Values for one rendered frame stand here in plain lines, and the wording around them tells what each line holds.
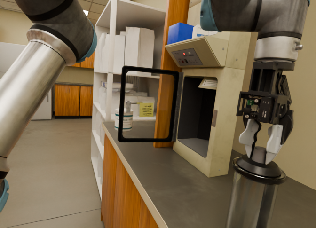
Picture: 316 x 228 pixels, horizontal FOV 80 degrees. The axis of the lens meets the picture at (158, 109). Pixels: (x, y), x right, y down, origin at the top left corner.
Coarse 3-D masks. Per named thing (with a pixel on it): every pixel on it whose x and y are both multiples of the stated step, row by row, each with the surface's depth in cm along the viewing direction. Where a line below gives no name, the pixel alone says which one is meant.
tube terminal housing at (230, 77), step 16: (192, 16) 94; (224, 32) 74; (240, 32) 74; (240, 48) 75; (240, 64) 77; (224, 80) 75; (240, 80) 79; (224, 96) 77; (224, 112) 78; (224, 128) 80; (176, 144) 106; (224, 144) 82; (192, 160) 92; (208, 160) 82; (224, 160) 84; (208, 176) 82
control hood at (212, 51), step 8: (184, 40) 80; (192, 40) 74; (200, 40) 70; (208, 40) 68; (216, 40) 70; (224, 40) 71; (168, 48) 94; (176, 48) 88; (184, 48) 83; (200, 48) 74; (208, 48) 70; (216, 48) 70; (224, 48) 72; (200, 56) 78; (208, 56) 74; (216, 56) 71; (224, 56) 73; (176, 64) 100; (208, 64) 78; (216, 64) 74; (224, 64) 73
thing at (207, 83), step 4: (204, 80) 89; (208, 80) 87; (212, 80) 86; (216, 80) 85; (200, 84) 91; (204, 84) 88; (208, 84) 86; (212, 84) 85; (216, 84) 84; (208, 88) 85; (212, 88) 84; (216, 88) 84
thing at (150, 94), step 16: (128, 80) 95; (144, 80) 97; (160, 80) 99; (128, 96) 96; (144, 96) 98; (160, 96) 101; (144, 112) 100; (160, 112) 102; (128, 128) 99; (144, 128) 102; (160, 128) 104
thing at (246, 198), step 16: (240, 176) 42; (256, 176) 39; (240, 192) 42; (256, 192) 40; (272, 192) 39; (240, 208) 42; (256, 208) 40; (272, 208) 41; (240, 224) 42; (256, 224) 40
